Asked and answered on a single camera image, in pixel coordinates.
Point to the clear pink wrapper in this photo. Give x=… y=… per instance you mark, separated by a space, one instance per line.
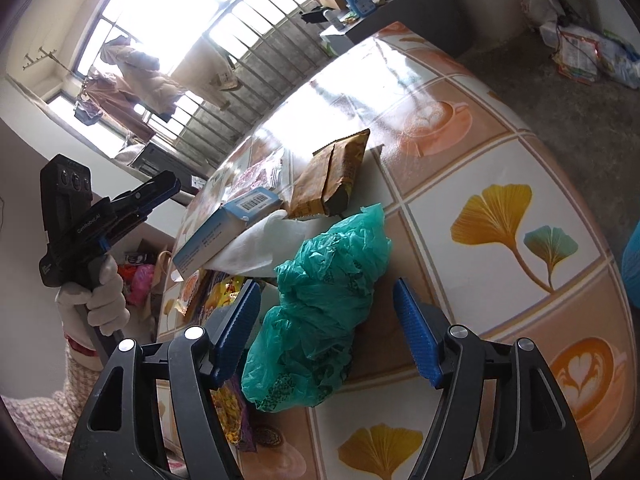
x=255 y=175

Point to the grey cabinet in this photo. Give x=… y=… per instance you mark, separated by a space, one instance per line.
x=400 y=20

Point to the red paper bag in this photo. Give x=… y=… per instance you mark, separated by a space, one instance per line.
x=162 y=280

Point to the pink hanging garment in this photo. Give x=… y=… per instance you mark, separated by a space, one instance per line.
x=122 y=110

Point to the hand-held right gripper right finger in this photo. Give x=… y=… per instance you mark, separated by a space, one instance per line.
x=417 y=335

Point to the black device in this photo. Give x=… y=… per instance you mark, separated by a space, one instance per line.
x=314 y=16

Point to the blue plastic basket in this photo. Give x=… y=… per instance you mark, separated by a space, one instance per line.
x=632 y=265

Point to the blue white carton box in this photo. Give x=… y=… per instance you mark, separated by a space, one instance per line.
x=225 y=230

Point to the cream hanging garment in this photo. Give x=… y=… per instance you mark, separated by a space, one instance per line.
x=205 y=75

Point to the green plastic bag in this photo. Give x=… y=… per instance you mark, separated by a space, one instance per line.
x=320 y=300

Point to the metal window railing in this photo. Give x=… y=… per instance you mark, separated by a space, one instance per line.
x=280 y=45

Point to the person's left hand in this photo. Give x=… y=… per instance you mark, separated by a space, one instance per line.
x=105 y=305

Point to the pink bag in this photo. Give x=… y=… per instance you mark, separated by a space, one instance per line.
x=142 y=285

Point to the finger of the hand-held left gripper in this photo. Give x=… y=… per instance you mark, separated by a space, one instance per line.
x=125 y=225
x=150 y=190

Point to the person's left forearm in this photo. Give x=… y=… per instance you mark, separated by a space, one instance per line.
x=55 y=400

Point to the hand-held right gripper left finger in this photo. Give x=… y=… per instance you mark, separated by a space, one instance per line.
x=235 y=330

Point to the yellow purple snack wrapper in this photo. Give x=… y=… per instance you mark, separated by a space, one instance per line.
x=227 y=410

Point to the colourful snack bag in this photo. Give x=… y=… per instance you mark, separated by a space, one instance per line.
x=577 y=55

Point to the dark hanging garment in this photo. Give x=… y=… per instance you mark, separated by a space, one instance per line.
x=86 y=114

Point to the wall hook rack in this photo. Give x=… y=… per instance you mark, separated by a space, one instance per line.
x=40 y=57

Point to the yellow snack package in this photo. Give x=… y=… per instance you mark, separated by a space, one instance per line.
x=325 y=180

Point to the patterned tablecloth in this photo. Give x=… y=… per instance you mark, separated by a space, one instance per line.
x=450 y=150

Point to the dark furniture piece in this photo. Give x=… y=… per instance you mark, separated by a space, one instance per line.
x=165 y=165

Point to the beige hanging jacket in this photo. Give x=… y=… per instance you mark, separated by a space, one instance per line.
x=145 y=77

